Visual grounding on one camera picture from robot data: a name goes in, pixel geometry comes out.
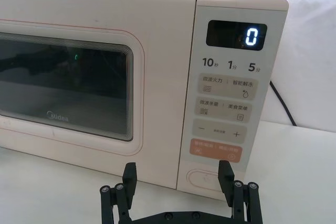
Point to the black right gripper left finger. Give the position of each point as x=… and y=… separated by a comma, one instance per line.
x=126, y=195

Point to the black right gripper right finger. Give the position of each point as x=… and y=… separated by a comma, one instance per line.
x=240, y=197

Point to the oven control panel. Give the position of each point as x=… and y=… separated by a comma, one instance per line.
x=228, y=90

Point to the cream microwave oven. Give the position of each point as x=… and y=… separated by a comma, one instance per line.
x=147, y=82

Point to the cream oven door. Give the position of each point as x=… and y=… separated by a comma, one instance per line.
x=89, y=82

